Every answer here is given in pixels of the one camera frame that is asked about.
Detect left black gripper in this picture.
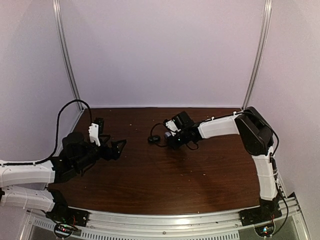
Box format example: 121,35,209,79
73,134,126,171

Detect black earbud charging case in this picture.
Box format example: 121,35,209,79
147,135,161,144

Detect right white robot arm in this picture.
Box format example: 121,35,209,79
163,107,280,221

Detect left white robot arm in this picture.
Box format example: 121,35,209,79
0,132,127,222

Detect left circuit board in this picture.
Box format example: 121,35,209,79
53,223,78,238

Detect circuit board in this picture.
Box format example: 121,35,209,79
53,223,78,238
254,223,275,238

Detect right circuit board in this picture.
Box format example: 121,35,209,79
254,223,275,238

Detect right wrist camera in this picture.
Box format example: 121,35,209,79
164,119,181,132

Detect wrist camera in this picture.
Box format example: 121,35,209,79
88,117,105,147
164,119,181,132

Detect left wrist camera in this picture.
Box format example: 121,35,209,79
88,117,105,147

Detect right black camera cable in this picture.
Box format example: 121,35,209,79
150,122,201,151

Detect black camera cable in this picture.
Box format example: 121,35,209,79
150,122,201,151
32,99,93,166

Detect left black camera cable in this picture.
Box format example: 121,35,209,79
32,99,93,166

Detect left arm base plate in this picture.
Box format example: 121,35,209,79
46,205,89,227

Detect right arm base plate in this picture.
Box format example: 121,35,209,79
239,207,283,226

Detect front aluminium rail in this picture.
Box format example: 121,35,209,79
22,194,311,240

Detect left aluminium frame post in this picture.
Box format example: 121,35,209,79
52,0,81,100

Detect aluminium frame post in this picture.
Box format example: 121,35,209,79
52,0,81,100
241,0,273,110

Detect right aluminium frame post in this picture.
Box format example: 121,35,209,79
241,0,273,110

